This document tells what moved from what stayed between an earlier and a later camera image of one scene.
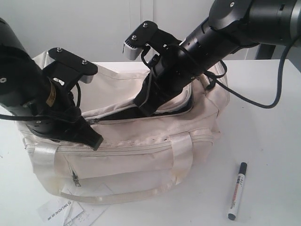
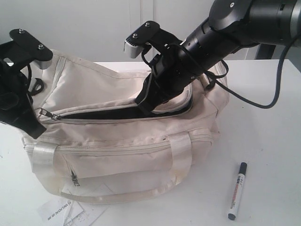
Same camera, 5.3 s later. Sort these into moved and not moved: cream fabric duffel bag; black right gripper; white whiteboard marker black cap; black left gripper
Moved: black left gripper
Not moved: white whiteboard marker black cap; black right gripper; cream fabric duffel bag
